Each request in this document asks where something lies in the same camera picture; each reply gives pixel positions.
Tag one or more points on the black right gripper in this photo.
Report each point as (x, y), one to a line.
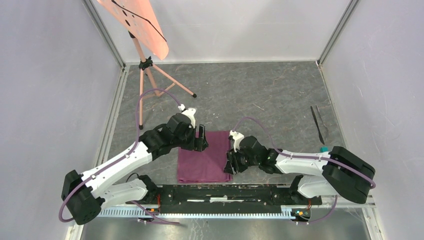
(228, 168)

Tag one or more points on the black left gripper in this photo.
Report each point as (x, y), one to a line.
(200, 143)

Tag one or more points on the purple cloth napkin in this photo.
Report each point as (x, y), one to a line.
(195, 167)

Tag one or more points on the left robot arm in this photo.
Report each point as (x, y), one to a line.
(86, 194)

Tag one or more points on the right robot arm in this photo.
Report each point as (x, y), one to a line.
(336, 172)

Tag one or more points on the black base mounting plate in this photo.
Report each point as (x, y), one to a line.
(225, 198)

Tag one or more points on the teal cube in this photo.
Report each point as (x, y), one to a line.
(324, 149)

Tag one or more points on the black knife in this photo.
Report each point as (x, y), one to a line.
(320, 136)

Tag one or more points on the pink music stand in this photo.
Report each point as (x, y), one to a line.
(139, 19)

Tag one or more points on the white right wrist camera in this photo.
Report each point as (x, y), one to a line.
(235, 138)

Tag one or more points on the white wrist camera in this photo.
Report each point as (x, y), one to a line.
(235, 138)
(189, 112)

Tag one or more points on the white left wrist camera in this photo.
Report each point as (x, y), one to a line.
(189, 112)

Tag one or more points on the slotted cable duct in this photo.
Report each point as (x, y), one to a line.
(136, 212)

